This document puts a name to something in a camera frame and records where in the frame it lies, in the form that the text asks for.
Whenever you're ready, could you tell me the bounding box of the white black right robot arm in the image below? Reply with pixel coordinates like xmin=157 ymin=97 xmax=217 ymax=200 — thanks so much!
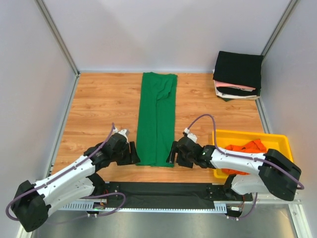
xmin=166 ymin=136 xmax=304 ymax=201

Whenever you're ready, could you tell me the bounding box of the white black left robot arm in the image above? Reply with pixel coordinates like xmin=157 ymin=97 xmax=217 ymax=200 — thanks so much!
xmin=9 ymin=129 xmax=140 ymax=232

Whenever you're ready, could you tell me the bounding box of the black base cloth strip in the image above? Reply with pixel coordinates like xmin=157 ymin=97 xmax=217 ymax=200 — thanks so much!
xmin=106 ymin=182 xmax=214 ymax=208

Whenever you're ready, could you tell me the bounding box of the orange t shirt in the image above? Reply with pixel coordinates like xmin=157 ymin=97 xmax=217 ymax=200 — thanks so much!
xmin=221 ymin=139 xmax=267 ymax=176

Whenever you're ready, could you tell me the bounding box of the black folded t shirt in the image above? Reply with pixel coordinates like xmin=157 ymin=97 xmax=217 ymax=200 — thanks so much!
xmin=216 ymin=87 xmax=261 ymax=97
xmin=213 ymin=51 xmax=264 ymax=89

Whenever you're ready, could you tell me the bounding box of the pink folded t shirt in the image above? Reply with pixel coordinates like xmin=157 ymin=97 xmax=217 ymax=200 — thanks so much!
xmin=214 ymin=80 xmax=255 ymax=92

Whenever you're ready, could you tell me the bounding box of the white folded t shirt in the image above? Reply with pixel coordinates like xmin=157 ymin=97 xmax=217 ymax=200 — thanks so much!
xmin=215 ymin=87 xmax=261 ymax=100

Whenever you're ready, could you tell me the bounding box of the yellow plastic tray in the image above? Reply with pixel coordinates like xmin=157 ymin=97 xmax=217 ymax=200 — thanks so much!
xmin=211 ymin=129 xmax=295 ymax=179

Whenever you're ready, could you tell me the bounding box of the dark green folded t shirt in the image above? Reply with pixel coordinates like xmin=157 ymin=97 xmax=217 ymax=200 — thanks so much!
xmin=215 ymin=89 xmax=261 ymax=102

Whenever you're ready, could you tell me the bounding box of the black folded t shirt top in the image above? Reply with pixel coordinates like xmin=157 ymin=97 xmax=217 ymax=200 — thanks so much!
xmin=213 ymin=51 xmax=264 ymax=89

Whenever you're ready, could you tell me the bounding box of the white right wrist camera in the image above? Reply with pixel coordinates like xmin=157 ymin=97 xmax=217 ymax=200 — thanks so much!
xmin=183 ymin=127 xmax=197 ymax=143

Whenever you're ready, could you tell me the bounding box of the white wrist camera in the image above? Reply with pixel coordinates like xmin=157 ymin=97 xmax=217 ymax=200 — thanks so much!
xmin=183 ymin=127 xmax=197 ymax=143
xmin=113 ymin=127 xmax=130 ymax=138

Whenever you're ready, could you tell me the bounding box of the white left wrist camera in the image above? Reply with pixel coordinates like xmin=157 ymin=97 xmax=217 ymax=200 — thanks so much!
xmin=113 ymin=127 xmax=130 ymax=138

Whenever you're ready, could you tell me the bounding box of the grey slotted cable duct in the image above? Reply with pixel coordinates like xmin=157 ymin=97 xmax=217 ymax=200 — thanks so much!
xmin=59 ymin=199 xmax=227 ymax=214

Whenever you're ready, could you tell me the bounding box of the aluminium frame rail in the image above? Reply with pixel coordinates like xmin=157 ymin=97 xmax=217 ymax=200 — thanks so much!
xmin=29 ymin=180 xmax=302 ymax=205

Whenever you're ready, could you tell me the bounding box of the left aluminium corner post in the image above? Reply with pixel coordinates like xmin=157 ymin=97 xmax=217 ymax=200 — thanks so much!
xmin=35 ymin=0 xmax=80 ymax=76

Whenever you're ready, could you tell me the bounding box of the aluminium corner post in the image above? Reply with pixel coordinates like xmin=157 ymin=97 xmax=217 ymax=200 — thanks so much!
xmin=35 ymin=0 xmax=80 ymax=76
xmin=261 ymin=0 xmax=300 ymax=59

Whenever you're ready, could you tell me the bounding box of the right aluminium corner post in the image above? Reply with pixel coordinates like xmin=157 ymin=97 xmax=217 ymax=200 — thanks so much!
xmin=261 ymin=0 xmax=300 ymax=59

